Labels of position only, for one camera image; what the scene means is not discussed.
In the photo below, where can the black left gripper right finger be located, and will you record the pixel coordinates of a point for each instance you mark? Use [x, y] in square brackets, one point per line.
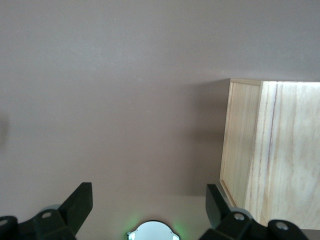
[225, 225]

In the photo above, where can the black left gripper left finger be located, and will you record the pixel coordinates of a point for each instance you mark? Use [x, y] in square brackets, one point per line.
[62, 222]

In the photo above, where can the brown table mat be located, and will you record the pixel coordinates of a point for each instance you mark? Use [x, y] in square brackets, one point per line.
[100, 100]

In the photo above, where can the wooden drawer cabinet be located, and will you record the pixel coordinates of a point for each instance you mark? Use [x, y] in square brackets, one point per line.
[287, 150]

